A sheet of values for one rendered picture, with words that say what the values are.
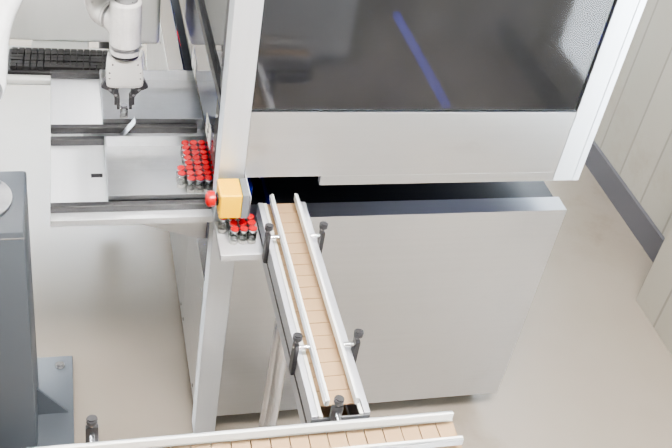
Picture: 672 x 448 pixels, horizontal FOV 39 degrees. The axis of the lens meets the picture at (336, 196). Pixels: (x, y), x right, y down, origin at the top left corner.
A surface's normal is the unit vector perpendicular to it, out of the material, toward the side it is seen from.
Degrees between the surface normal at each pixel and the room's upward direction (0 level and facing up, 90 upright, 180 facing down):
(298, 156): 90
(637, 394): 0
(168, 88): 0
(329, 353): 0
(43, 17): 90
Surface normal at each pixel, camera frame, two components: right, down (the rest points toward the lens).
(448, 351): 0.22, 0.62
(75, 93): 0.15, -0.78
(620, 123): -0.96, 0.02
